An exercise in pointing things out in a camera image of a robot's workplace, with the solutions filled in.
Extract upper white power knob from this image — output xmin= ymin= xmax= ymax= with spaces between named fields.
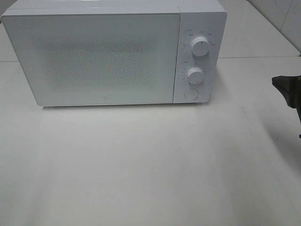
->
xmin=190 ymin=36 xmax=210 ymax=57

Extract round white door button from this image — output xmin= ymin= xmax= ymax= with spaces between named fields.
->
xmin=184 ymin=89 xmax=198 ymax=101

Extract white timer knob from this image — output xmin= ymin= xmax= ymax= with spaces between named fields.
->
xmin=187 ymin=67 xmax=205 ymax=85

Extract white microwave door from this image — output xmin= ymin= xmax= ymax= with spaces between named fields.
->
xmin=3 ymin=13 xmax=180 ymax=106

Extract white microwave oven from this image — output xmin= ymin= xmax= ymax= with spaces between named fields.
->
xmin=1 ymin=0 xmax=227 ymax=104

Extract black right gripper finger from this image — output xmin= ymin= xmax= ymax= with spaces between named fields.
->
xmin=272 ymin=75 xmax=301 ymax=119

